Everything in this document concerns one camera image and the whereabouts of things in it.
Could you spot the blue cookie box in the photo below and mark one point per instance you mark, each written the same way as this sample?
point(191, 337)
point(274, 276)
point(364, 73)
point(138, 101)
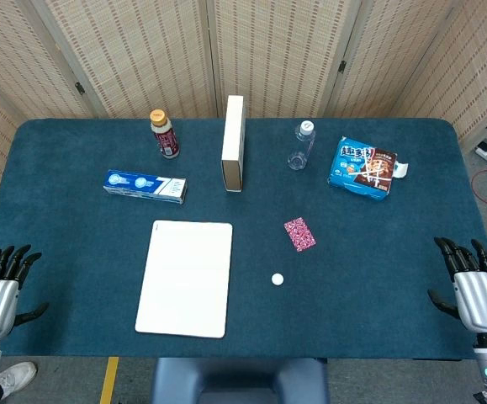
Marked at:
point(363, 168)

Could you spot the yellow floor tape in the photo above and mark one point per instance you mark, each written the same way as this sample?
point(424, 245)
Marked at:
point(109, 381)

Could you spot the blue table cloth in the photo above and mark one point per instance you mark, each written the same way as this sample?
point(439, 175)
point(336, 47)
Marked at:
point(243, 252)

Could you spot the white sneaker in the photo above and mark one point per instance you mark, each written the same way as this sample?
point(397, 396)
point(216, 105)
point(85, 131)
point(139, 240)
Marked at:
point(14, 376)

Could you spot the white rectangular board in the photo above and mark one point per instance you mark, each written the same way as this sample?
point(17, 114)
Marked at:
point(185, 278)

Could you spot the clear plastic water bottle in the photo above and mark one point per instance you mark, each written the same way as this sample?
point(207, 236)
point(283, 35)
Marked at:
point(302, 145)

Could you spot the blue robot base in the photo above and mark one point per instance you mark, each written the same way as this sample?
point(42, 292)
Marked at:
point(239, 381)

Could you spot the white upright cardboard box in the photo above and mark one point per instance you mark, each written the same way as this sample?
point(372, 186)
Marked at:
point(233, 143)

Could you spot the pink patterned card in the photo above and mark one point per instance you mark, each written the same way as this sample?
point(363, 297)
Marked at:
point(300, 234)

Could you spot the dark red drink bottle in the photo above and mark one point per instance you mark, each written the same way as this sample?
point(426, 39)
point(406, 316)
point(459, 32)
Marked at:
point(165, 136)

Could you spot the blue toothpaste box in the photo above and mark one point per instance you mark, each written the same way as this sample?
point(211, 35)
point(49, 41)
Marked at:
point(144, 186)

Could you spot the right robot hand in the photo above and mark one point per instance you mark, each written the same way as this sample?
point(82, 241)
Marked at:
point(476, 301)

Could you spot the white round magnet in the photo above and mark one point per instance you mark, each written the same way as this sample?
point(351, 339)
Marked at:
point(277, 279)

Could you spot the woven folding screen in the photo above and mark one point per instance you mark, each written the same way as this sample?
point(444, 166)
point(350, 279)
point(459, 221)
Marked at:
point(243, 54)

